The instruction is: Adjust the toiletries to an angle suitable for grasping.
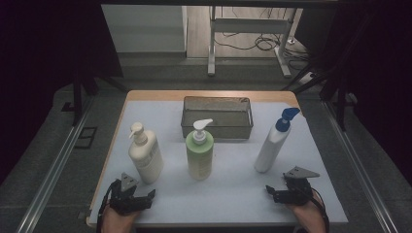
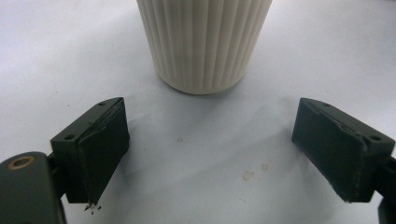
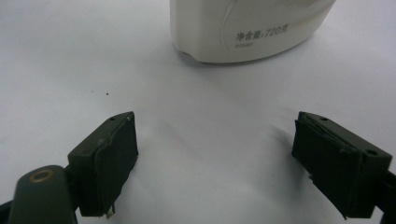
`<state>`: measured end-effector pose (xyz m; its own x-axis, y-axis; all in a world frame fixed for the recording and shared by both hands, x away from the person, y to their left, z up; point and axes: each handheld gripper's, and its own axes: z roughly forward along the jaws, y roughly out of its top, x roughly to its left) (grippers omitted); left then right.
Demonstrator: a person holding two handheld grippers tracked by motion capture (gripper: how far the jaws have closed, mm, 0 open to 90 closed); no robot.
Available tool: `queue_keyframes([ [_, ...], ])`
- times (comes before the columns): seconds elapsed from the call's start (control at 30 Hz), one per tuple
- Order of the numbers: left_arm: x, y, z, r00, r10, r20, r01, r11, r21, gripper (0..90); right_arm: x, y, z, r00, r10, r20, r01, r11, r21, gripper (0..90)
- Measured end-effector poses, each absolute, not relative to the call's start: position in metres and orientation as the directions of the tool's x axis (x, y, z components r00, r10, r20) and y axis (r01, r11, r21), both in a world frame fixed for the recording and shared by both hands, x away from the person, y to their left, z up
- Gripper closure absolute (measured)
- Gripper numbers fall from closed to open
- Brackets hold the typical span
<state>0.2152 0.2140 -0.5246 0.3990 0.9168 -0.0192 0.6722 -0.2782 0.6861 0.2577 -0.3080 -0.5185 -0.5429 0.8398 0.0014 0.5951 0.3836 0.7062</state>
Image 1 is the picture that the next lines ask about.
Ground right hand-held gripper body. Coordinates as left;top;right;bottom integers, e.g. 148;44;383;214
274;165;321;207

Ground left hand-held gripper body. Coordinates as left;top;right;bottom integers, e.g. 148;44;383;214
108;172;154;216

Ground cream pump bottle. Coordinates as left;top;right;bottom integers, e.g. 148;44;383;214
127;121;165;185

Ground white bottle with blue pump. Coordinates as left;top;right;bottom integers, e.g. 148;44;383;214
253;107;301;174

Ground green pump bottle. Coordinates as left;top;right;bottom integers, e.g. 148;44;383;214
185;117;215;182

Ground grey metal mesh basket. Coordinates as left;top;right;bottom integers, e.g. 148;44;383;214
180;95;255;141

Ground person's left hand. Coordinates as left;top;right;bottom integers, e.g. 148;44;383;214
101;205;141;233

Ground person's right hand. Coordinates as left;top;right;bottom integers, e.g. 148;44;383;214
286;193;326;233

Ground black stand legs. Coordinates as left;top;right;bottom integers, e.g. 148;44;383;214
281;62;353;132
71;67;130;128

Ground white power strip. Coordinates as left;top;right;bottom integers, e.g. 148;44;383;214
298;71;317;86

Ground white cabinet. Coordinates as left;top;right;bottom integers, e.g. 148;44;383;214
100;4;189;54

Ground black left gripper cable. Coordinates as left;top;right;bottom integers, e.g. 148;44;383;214
96;179;120;233

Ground metal floor rail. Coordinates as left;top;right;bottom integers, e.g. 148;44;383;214
15;95;95;233
322;100;400;233

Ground black floor cables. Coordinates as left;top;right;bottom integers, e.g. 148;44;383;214
213;6;313;71

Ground white desk frame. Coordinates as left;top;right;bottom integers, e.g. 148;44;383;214
207;5;293;79

